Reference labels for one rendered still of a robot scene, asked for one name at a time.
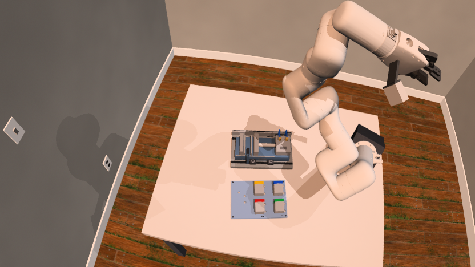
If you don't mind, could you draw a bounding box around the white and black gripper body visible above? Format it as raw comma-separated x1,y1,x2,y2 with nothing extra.
378,30,429,75

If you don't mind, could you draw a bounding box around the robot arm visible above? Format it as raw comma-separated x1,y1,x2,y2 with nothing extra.
282,1,409,201

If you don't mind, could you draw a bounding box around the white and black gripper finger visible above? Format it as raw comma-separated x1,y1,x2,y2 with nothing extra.
418,48,441,81
405,69,428,86

